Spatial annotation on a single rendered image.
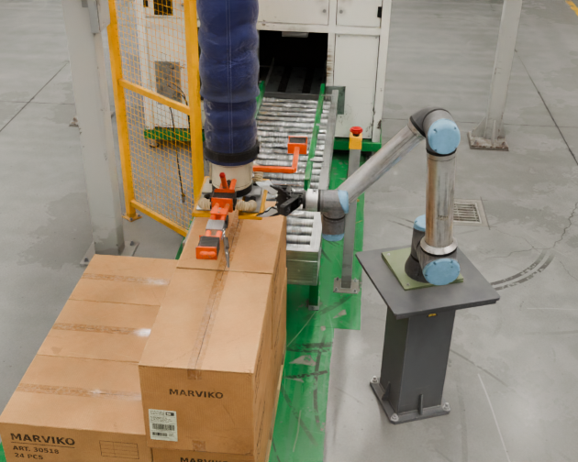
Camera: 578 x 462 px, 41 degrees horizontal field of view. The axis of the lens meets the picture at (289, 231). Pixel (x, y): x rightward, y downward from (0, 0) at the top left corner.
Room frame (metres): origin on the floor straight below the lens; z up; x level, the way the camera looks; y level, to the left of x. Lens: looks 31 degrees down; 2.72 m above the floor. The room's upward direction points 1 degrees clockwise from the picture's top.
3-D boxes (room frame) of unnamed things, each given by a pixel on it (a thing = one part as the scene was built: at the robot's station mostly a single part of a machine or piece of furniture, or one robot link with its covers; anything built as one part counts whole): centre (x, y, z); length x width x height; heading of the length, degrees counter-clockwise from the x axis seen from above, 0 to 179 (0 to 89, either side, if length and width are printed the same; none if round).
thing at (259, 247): (2.93, 0.24, 0.74); 0.60 x 0.40 x 0.40; 175
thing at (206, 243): (2.32, 0.28, 1.25); 0.08 x 0.07 x 0.05; 177
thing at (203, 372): (2.32, 0.29, 0.74); 0.60 x 0.40 x 0.40; 176
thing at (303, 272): (3.35, 0.20, 0.48); 0.70 x 0.03 x 0.15; 85
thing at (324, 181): (4.48, -0.23, 0.50); 2.31 x 0.05 x 0.19; 175
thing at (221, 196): (2.67, 0.26, 1.25); 0.10 x 0.08 x 0.06; 87
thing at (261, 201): (2.91, 0.15, 1.14); 0.34 x 0.10 x 0.05; 177
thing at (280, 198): (2.70, 0.00, 1.25); 0.12 x 0.09 x 0.08; 87
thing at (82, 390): (2.71, 0.55, 0.34); 1.20 x 1.00 x 0.40; 175
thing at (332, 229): (2.70, -0.18, 1.13); 0.12 x 0.09 x 0.12; 4
